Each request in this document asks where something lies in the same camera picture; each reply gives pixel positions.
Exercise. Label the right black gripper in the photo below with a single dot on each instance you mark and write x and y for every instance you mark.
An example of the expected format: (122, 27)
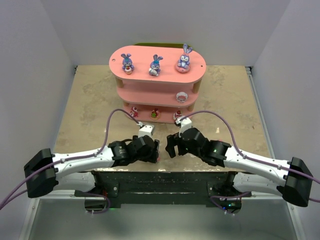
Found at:
(171, 146)

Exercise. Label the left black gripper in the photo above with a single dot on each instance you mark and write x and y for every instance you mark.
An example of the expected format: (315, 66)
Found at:
(155, 152)

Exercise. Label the pink white toy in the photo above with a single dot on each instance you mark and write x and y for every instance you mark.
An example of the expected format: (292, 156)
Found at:
(181, 97)

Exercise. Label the red white strawberry toy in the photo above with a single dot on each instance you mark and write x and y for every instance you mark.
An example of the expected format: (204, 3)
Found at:
(177, 115)

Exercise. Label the red pink cake toy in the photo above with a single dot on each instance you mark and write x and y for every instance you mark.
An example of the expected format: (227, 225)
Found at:
(134, 112)

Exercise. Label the pink three-tier shelf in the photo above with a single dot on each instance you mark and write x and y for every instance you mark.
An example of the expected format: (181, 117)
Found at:
(147, 92)

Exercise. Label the black base frame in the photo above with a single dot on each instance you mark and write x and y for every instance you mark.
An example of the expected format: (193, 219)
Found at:
(210, 189)

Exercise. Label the purple bunny with bottle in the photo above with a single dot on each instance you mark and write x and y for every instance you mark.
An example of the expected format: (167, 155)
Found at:
(154, 68)

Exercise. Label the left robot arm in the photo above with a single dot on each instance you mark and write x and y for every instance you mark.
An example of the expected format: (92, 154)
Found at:
(47, 172)

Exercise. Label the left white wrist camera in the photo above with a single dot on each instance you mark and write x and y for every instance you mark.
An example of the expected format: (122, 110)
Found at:
(145, 130)

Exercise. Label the purple bunny with cupcake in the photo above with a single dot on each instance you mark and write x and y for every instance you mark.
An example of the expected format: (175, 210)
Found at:
(127, 63)

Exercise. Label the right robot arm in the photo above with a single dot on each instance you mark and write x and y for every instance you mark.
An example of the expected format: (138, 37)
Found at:
(292, 180)

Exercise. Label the round pink flower toy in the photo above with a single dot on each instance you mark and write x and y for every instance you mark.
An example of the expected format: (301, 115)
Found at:
(155, 114)

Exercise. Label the green board behind shelf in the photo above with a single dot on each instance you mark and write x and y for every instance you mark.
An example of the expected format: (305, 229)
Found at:
(160, 44)

